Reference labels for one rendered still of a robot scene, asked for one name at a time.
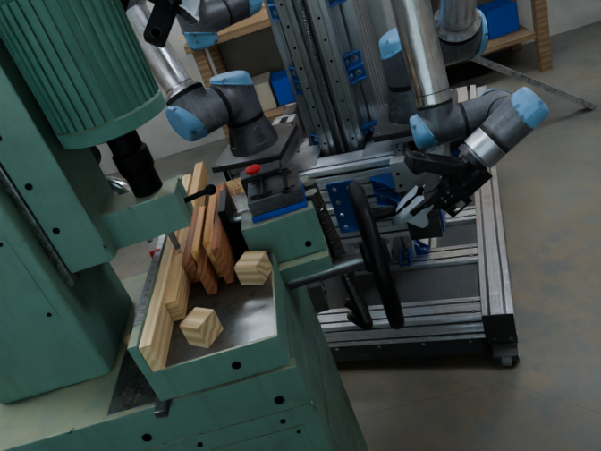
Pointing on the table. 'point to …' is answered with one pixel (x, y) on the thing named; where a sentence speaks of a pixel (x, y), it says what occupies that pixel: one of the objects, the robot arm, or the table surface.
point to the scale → (148, 282)
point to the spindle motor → (81, 67)
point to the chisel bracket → (148, 214)
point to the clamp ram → (231, 219)
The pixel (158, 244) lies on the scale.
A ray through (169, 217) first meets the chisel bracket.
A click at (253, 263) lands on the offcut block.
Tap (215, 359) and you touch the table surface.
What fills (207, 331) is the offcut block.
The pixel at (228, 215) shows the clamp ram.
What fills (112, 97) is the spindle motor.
